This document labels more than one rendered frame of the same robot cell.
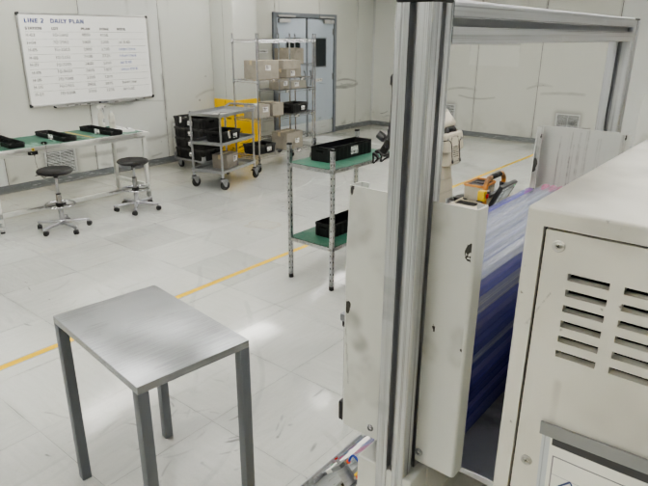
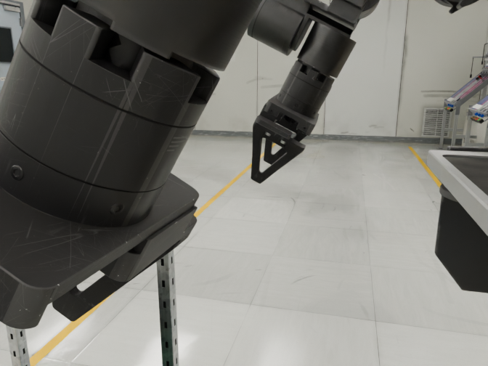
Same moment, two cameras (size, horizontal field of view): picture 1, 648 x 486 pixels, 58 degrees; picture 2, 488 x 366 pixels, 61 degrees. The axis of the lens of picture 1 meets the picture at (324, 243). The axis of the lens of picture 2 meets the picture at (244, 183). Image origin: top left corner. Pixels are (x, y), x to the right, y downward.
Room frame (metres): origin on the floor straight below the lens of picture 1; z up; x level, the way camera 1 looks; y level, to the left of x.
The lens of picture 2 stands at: (3.99, -0.41, 1.12)
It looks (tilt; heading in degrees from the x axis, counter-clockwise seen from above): 15 degrees down; 335
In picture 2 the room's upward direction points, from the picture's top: straight up
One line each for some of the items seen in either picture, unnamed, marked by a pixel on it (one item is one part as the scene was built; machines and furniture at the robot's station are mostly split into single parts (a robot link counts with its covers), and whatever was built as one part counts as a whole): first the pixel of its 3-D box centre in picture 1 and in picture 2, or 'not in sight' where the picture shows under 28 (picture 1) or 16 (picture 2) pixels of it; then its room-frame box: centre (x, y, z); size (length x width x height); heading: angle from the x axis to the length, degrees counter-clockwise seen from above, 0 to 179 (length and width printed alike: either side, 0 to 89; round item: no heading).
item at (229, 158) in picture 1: (225, 159); not in sight; (7.63, 1.31, 0.30); 0.30 x 0.23 x 0.18; 159
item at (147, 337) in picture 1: (156, 414); not in sight; (2.00, 0.68, 0.40); 0.70 x 0.45 x 0.80; 44
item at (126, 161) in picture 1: (136, 184); not in sight; (6.32, 2.10, 0.28); 0.54 x 0.52 x 0.57; 74
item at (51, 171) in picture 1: (62, 200); not in sight; (5.57, 2.60, 0.31); 0.52 x 0.49 x 0.62; 141
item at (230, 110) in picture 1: (225, 145); not in sight; (7.63, 1.31, 0.50); 0.90 x 0.54 x 1.00; 155
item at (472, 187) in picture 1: (479, 189); not in sight; (3.90, -1.07, 0.87); 0.23 x 0.15 x 0.11; 141
